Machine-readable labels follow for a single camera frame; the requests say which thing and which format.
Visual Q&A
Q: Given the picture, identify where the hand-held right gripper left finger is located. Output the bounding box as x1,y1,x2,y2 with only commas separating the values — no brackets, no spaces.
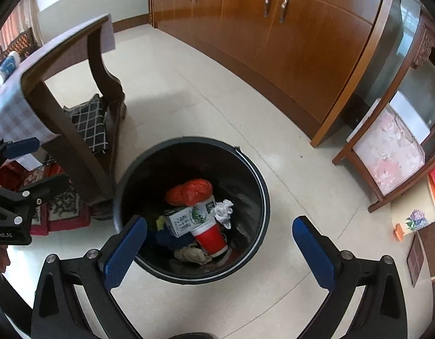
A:
31,215,148,339

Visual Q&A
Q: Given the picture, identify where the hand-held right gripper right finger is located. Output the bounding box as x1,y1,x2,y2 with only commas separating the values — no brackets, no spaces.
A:
292,215,409,339

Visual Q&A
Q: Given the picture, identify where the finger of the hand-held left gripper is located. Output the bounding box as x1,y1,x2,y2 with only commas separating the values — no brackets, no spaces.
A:
0,137,41,165
0,175,71,220

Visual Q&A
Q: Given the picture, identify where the beige cloth bundle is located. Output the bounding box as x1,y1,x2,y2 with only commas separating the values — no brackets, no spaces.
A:
173,244,213,266

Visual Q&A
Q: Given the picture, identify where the green and white carton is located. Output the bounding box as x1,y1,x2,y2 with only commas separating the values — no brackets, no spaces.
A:
163,195,218,238

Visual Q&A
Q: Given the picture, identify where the red paper cup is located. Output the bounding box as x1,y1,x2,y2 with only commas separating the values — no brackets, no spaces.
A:
191,219,228,258

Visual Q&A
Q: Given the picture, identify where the black plastic bucket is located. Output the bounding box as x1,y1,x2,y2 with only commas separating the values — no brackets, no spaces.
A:
112,136,271,285

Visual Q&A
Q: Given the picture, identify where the red plastic bag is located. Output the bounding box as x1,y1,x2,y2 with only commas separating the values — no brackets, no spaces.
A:
165,179,214,206

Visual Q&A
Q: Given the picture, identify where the white tissue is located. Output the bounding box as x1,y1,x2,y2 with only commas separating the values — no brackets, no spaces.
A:
213,199,235,230

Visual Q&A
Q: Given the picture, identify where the pink checked tablecloth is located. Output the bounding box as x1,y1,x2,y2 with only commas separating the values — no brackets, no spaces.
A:
0,55,60,146

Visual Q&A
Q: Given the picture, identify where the black checked seat cushion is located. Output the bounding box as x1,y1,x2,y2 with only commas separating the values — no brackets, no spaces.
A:
64,94,111,155

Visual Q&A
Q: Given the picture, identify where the blue patterned paper cup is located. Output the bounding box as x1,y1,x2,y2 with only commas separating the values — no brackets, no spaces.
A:
0,51,21,86

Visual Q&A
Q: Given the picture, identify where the orange box with flower print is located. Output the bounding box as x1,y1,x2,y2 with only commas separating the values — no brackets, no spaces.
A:
393,209,430,243

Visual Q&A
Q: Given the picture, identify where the wooden sofa with orange upholstery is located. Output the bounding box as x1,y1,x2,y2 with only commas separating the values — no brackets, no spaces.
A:
0,26,40,72

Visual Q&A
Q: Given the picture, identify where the brown floor mat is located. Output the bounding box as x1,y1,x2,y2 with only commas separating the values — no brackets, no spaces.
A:
406,219,435,289

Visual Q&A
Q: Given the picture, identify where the dark wooden table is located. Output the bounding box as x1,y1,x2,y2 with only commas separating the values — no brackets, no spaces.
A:
21,13,128,220

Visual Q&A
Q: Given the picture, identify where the wooden chair with pink cushion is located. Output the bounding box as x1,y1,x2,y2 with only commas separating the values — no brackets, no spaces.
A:
332,90,435,213

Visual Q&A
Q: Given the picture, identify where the long wooden cabinet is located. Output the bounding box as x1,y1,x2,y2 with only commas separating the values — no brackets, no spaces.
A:
149,0,397,147

